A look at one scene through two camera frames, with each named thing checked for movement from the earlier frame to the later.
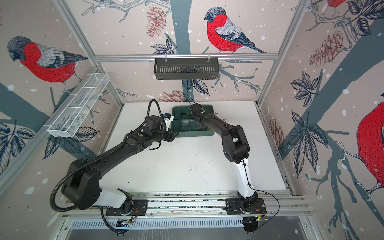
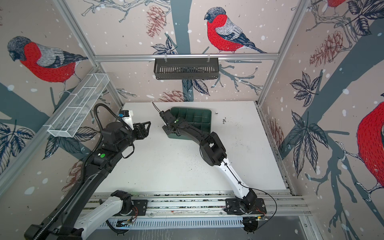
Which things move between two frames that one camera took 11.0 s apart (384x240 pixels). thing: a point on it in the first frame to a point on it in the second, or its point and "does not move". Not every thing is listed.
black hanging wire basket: x=186 y=68 does not move
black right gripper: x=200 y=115 to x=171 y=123
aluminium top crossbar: x=152 y=57 does not move
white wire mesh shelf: x=74 y=112 does not move
